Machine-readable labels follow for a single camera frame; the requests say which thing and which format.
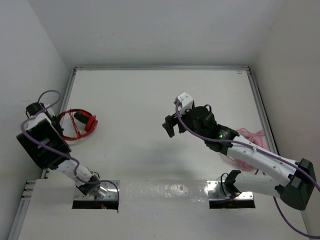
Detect pink headphones with cable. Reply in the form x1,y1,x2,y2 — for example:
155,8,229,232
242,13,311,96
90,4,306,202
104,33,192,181
227,127,269,175

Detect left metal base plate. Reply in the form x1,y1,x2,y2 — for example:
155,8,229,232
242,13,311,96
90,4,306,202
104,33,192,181
73,180,120,201

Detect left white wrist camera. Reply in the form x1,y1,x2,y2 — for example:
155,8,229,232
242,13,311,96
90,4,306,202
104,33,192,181
40,103,55,118

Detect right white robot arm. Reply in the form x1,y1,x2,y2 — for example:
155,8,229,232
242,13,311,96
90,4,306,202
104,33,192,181
162,105,317,211

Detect aluminium table frame rail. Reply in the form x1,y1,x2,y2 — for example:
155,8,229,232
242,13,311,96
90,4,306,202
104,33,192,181
7,65,298,240

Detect red headphones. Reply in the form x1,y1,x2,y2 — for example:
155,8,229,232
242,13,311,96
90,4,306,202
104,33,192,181
57,108,98,141

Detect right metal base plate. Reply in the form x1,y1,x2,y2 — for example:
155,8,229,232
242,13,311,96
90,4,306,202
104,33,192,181
206,179,254,201

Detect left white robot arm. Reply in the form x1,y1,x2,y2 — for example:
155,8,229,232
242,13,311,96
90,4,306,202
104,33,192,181
16,102,101,196

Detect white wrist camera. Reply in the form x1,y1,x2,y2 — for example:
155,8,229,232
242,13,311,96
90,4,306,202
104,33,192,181
40,103,55,118
174,92,194,115

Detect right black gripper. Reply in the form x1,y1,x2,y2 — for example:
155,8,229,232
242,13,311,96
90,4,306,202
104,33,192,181
162,105,207,141

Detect metal base plate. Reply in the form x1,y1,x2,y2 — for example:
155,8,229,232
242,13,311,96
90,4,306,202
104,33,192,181
206,179,254,201
73,180,120,201

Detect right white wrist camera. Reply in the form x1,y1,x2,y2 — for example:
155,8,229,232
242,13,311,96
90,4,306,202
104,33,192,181
174,92,194,115

